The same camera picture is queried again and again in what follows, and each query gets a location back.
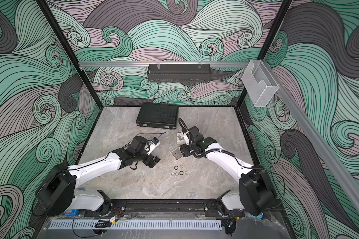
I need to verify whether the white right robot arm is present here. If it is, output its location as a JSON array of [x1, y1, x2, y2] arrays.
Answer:
[[178, 118, 276, 216]]

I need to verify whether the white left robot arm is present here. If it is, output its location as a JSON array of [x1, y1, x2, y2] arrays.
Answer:
[[36, 135, 161, 217]]

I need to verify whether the black wall shelf tray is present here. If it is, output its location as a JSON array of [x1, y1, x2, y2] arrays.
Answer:
[[147, 63, 212, 84]]

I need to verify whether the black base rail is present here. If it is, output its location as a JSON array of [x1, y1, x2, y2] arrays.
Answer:
[[44, 198, 285, 218]]

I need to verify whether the blue tape dispenser right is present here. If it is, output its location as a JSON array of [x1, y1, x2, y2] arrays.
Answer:
[[251, 213, 264, 220]]

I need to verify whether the black ribbed hard case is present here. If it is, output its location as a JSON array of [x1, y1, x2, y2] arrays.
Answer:
[[136, 103, 179, 129]]

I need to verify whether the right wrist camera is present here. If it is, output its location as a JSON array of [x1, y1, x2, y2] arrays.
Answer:
[[183, 131, 190, 145]]

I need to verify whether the large white bow gift box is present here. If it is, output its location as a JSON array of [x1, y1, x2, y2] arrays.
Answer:
[[177, 132, 185, 144]]

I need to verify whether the white slotted cable duct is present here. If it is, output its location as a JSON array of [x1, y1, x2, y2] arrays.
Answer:
[[48, 219, 222, 231]]

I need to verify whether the black corner frame post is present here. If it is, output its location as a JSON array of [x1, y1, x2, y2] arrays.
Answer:
[[36, 0, 104, 110]]

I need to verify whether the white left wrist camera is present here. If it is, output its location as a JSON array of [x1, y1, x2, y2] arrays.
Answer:
[[147, 137, 161, 155]]

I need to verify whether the aluminium wall rail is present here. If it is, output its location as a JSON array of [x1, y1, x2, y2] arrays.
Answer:
[[78, 61, 252, 69]]

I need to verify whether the clear plastic wall holder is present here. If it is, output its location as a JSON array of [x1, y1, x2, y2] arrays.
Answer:
[[241, 60, 279, 108]]

